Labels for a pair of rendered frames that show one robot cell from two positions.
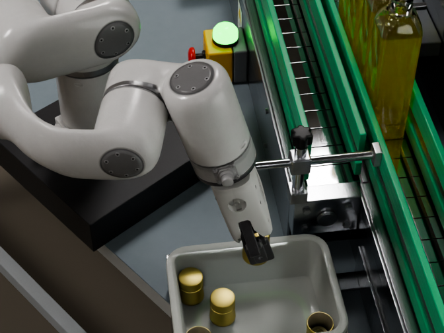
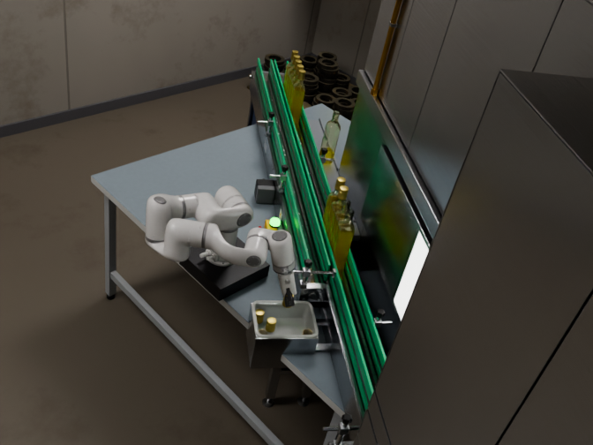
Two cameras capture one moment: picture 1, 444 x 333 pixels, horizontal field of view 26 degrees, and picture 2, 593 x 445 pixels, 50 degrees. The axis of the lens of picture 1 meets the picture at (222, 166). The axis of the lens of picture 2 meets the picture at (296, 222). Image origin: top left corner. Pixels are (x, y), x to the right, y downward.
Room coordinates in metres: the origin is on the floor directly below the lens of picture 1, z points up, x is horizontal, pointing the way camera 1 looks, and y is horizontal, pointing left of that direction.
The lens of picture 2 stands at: (-0.80, 0.23, 2.46)
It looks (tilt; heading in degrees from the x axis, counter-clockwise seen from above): 37 degrees down; 351
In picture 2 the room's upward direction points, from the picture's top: 12 degrees clockwise
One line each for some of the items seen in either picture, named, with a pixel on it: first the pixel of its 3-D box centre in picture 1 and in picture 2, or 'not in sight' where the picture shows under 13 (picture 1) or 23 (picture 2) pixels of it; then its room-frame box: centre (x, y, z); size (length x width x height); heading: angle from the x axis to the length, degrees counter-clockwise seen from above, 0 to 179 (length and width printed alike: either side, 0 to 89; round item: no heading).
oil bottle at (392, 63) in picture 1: (390, 71); (341, 244); (1.03, -0.24, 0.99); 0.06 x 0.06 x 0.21; 7
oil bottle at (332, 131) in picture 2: not in sight; (330, 137); (1.78, -0.24, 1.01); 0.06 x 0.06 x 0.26; 17
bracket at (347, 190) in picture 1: (324, 210); (311, 292); (0.90, -0.14, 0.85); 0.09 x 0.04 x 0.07; 98
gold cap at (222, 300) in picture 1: (222, 306); (271, 324); (0.77, 0.00, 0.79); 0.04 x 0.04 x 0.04
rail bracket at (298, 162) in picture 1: (316, 164); (311, 274); (0.89, -0.13, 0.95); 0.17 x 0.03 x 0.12; 98
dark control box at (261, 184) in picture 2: not in sight; (264, 192); (1.59, 0.04, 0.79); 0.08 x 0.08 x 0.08; 8
